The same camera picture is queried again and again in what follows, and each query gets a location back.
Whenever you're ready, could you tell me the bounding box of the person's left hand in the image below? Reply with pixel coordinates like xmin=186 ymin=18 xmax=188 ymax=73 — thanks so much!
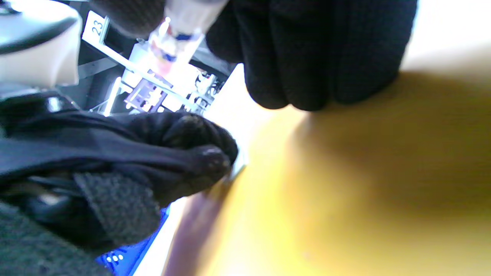
xmin=0 ymin=92 xmax=239 ymax=276

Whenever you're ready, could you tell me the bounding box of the purple hanging display screen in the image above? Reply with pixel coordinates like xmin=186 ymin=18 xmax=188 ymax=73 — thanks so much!
xmin=125 ymin=71 xmax=173 ymax=112

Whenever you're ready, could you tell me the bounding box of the pale green sticky note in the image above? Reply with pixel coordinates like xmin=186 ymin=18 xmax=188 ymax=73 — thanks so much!
xmin=224 ymin=151 xmax=248 ymax=182

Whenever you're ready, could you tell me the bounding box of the translucent glue stick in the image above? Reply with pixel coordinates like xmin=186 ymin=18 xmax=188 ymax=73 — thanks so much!
xmin=148 ymin=0 xmax=231 ymax=77

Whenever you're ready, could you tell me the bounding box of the person's right hand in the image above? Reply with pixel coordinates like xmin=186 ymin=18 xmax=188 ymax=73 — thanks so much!
xmin=90 ymin=0 xmax=419 ymax=112

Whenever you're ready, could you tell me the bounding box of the orange L-shaped folder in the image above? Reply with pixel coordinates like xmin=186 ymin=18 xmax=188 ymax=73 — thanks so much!
xmin=163 ymin=71 xmax=491 ymax=276

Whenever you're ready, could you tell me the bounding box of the blue plastic file rack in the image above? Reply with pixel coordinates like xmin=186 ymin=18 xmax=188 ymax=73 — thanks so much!
xmin=96 ymin=207 xmax=169 ymax=276

